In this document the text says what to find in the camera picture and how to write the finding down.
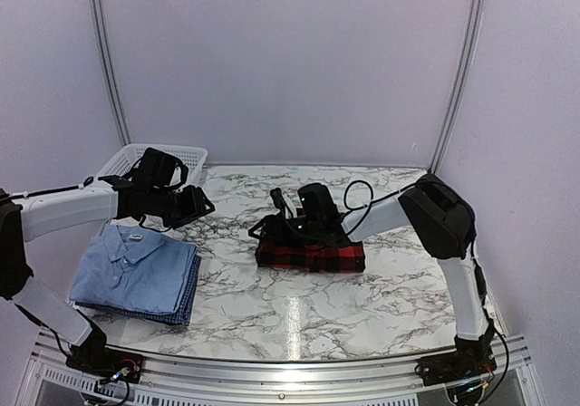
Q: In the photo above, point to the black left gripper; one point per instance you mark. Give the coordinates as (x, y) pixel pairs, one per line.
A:
(194, 207)

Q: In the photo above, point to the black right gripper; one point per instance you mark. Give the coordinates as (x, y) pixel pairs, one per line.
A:
(272, 230)

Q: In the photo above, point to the red black plaid shirt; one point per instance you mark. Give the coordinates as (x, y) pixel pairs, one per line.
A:
(312, 259)

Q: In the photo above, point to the light blue shirt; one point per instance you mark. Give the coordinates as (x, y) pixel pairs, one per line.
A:
(133, 269)

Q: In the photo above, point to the blue checked shirt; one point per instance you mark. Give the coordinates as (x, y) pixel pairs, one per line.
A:
(180, 317)

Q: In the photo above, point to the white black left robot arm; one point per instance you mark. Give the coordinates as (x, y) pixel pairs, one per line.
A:
(43, 239)

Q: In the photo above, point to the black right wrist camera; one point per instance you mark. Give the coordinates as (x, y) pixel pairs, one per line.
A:
(316, 200)

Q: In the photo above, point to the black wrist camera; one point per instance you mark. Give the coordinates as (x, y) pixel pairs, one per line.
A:
(157, 169)
(316, 200)

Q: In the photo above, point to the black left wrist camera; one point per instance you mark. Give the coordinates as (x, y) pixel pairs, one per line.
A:
(157, 169)

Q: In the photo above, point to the aluminium front frame rail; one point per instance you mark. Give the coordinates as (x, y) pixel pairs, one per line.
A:
(180, 380)

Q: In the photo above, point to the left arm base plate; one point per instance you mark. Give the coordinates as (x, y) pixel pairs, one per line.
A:
(108, 363)

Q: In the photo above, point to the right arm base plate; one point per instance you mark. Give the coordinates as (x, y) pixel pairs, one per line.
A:
(450, 367)

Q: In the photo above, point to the right aluminium corner post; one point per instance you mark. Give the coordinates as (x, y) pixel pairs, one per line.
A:
(466, 58)

